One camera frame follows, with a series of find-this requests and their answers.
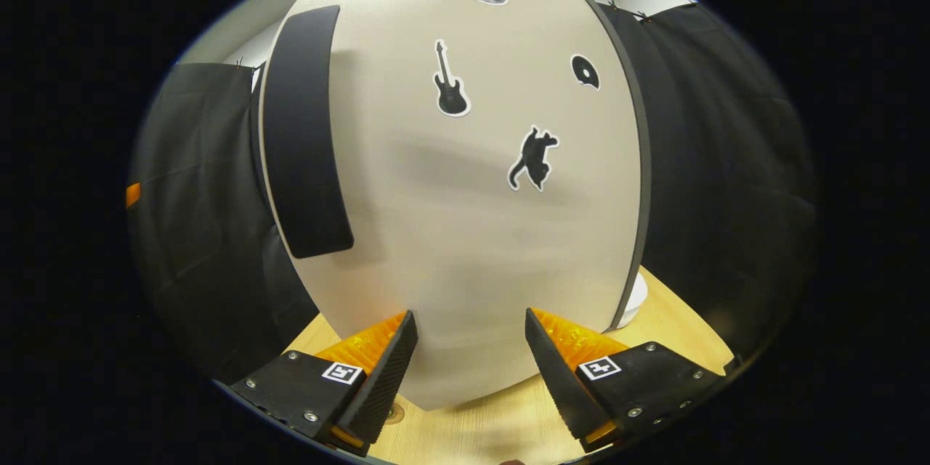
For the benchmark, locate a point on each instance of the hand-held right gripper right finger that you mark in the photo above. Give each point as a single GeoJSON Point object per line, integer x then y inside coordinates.
{"type": "Point", "coordinates": [563, 385]}

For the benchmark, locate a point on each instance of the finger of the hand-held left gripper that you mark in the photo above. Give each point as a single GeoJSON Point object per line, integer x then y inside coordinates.
{"type": "Point", "coordinates": [133, 195]}

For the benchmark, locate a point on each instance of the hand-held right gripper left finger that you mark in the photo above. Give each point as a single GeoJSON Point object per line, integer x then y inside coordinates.
{"type": "Point", "coordinates": [385, 385]}

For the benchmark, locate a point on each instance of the round brown coaster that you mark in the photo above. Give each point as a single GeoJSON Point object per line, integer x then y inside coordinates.
{"type": "Point", "coordinates": [396, 414]}

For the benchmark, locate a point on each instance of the beige cabinet door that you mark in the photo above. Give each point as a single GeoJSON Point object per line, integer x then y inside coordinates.
{"type": "Point", "coordinates": [436, 232]}

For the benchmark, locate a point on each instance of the black backdrop cloth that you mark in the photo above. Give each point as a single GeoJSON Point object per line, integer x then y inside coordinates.
{"type": "Point", "coordinates": [726, 196]}

